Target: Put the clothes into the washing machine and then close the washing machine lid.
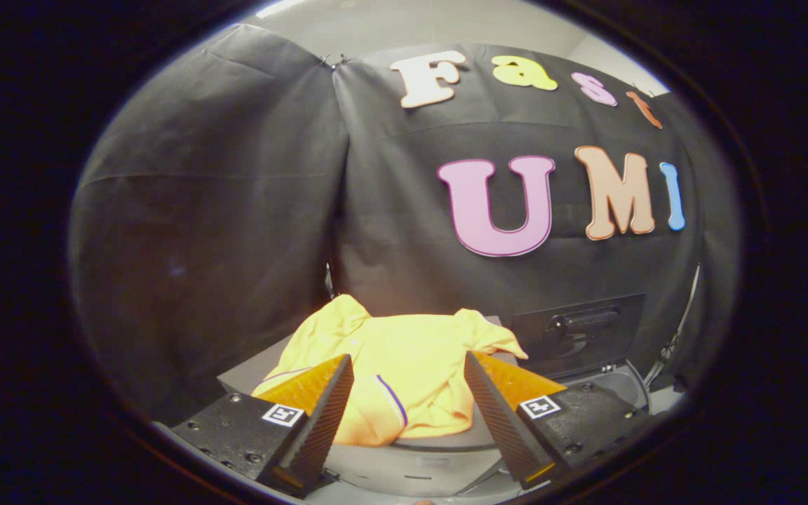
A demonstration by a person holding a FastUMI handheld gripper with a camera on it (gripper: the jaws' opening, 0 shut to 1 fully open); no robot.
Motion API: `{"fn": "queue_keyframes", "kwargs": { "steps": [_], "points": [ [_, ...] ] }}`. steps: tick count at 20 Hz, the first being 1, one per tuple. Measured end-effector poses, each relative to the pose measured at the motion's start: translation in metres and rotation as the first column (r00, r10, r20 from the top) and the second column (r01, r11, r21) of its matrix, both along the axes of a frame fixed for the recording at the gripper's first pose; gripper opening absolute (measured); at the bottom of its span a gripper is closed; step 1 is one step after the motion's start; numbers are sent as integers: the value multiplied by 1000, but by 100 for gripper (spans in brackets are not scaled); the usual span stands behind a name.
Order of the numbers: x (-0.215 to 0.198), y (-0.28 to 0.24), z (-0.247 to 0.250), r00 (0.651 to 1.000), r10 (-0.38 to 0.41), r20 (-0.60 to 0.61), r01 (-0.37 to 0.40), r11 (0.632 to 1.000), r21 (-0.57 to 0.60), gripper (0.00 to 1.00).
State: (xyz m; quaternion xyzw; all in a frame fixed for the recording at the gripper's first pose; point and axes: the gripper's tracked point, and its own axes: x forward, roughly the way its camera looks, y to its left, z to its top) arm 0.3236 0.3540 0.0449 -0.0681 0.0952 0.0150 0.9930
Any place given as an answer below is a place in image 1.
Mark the orange yellow shirt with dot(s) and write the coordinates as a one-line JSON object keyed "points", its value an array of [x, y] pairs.
{"points": [[404, 351]]}

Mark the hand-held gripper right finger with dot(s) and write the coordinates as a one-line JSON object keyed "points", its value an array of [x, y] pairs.
{"points": [[499, 414]]}

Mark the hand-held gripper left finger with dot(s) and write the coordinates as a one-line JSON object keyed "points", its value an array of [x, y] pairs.
{"points": [[327, 414]]}

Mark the dark washing machine lid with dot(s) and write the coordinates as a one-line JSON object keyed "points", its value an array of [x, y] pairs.
{"points": [[586, 344]]}

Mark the black backdrop cloth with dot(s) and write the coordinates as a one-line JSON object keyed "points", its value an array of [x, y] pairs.
{"points": [[221, 210]]}

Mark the ceiling light panel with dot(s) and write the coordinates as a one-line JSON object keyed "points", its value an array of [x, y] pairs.
{"points": [[281, 7]]}

